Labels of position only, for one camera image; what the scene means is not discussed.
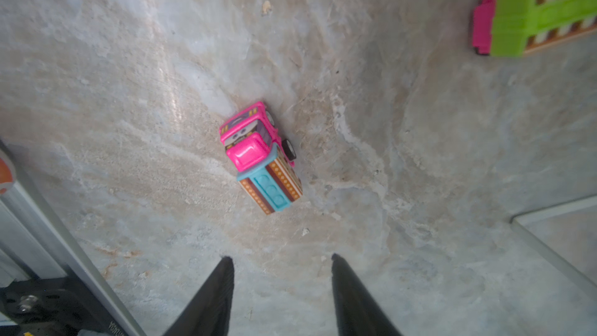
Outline wooden two-tier white-frame shelf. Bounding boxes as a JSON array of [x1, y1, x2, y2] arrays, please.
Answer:
[[510, 195, 596, 300]]

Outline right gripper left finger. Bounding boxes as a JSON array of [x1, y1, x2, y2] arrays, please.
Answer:
[[165, 256, 235, 336]]

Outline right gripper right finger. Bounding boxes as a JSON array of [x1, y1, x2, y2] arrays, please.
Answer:
[[331, 254, 402, 336]]

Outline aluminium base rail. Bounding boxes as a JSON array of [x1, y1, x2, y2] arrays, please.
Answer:
[[1, 145, 144, 335]]

